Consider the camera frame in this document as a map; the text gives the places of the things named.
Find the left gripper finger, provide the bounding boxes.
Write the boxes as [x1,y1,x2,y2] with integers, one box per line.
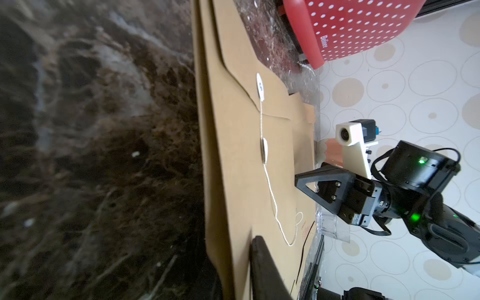
[250,236,291,300]

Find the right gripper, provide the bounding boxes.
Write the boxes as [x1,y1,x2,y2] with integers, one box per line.
[294,164,390,226]

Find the brown file envelope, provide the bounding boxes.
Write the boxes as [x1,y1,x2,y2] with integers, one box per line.
[288,93,316,174]
[192,1,316,300]

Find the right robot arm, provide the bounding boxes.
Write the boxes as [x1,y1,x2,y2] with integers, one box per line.
[295,141,480,276]

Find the pink cup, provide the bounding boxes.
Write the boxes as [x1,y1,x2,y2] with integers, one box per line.
[316,138,343,168]

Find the clear plastic cup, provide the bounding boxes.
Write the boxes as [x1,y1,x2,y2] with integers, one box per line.
[316,207,350,243]

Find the red polka dot toaster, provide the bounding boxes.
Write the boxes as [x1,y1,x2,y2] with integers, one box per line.
[278,0,425,70]

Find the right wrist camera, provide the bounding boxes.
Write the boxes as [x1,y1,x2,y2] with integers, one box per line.
[336,119,380,180]

